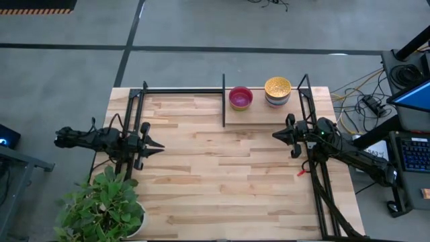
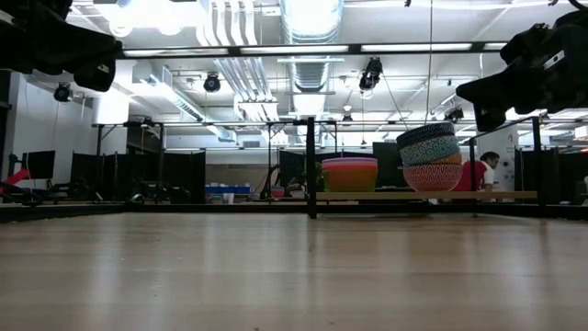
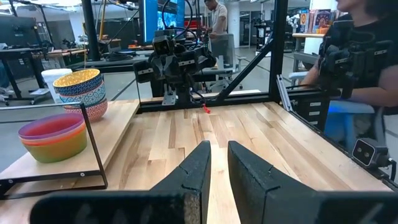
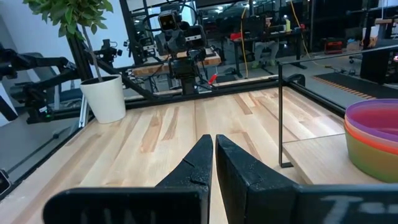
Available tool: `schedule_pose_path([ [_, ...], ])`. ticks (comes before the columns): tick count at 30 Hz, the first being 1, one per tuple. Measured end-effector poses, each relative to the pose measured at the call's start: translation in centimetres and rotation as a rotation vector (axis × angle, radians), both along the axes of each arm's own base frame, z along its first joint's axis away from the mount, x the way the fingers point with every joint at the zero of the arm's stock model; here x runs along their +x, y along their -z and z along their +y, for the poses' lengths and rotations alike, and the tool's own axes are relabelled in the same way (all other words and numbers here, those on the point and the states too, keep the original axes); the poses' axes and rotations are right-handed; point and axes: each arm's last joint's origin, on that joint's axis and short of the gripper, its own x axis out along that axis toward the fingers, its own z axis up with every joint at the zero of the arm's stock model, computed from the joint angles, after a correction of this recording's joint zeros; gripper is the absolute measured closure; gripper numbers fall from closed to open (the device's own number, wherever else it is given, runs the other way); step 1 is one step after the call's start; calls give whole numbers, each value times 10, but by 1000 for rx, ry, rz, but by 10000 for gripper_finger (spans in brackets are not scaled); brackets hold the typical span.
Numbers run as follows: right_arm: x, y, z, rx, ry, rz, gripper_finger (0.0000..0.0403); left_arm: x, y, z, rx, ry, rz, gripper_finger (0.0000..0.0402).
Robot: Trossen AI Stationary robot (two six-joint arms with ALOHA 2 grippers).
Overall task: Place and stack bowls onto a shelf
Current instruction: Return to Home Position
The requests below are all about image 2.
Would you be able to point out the white board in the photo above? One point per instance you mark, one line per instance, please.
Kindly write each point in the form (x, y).
(507, 147)

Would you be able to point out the wooden shelf black metal frame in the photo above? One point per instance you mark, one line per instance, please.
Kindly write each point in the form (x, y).
(413, 196)

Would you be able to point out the yellow patterned ceramic bowl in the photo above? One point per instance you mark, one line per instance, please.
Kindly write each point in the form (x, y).
(455, 160)

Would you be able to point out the green translucent plastic bowl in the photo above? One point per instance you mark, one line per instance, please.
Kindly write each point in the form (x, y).
(349, 181)

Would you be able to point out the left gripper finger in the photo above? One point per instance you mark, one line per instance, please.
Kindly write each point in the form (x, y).
(94, 76)
(96, 48)

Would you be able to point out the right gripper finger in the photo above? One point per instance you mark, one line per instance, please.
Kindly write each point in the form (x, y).
(489, 117)
(494, 92)

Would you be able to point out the black computer monitor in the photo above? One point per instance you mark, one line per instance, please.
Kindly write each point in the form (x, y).
(40, 164)

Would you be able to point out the red machine part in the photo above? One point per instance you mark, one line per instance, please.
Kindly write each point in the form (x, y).
(16, 178)

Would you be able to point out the blue storage bins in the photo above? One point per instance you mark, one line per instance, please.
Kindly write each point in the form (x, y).
(229, 189)

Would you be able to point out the orange translucent plastic bowl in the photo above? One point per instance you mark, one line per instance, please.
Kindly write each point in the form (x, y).
(349, 167)

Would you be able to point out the dark blue spiral ceramic bowl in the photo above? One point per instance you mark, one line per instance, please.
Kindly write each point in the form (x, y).
(425, 133)

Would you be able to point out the black aluminium rig frame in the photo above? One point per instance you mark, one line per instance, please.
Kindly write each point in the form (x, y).
(184, 208)

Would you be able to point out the black ceiling spotlight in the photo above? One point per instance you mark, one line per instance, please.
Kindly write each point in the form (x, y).
(454, 114)
(371, 73)
(211, 83)
(62, 93)

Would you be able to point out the purple translucent plastic bowl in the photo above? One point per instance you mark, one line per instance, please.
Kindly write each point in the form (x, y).
(349, 159)

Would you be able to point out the black background rig frame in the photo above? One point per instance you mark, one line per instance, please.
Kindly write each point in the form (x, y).
(99, 138)

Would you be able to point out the silver ventilation duct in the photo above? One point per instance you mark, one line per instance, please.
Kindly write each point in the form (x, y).
(312, 27)

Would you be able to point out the orange patterned ceramic bowl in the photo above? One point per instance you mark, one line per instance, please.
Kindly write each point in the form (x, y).
(429, 151)

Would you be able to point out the black partition screen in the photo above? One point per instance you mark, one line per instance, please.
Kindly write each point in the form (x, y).
(115, 174)

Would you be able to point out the person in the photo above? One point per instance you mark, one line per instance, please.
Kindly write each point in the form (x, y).
(473, 177)

